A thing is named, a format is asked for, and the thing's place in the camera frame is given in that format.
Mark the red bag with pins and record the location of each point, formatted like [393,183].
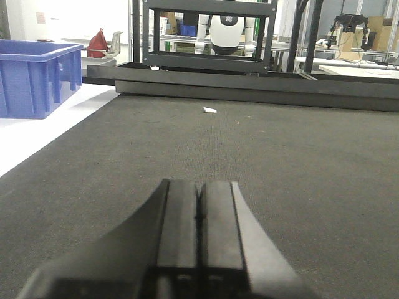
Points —
[97,45]

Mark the black robot rig on desk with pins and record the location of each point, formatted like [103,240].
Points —
[349,23]

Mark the white plastic chair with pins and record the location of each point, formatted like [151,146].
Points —
[114,45]

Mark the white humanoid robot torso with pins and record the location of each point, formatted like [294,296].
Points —
[225,33]

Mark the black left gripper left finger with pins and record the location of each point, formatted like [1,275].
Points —
[151,254]

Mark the blue plastic crate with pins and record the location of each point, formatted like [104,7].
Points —
[37,77]

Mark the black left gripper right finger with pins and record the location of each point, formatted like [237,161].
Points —
[239,260]

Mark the black metal shelf frame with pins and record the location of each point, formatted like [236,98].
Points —
[264,13]

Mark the black tray table edge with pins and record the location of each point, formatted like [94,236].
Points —
[308,90]

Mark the small white paper scrap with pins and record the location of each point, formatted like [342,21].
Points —
[210,110]

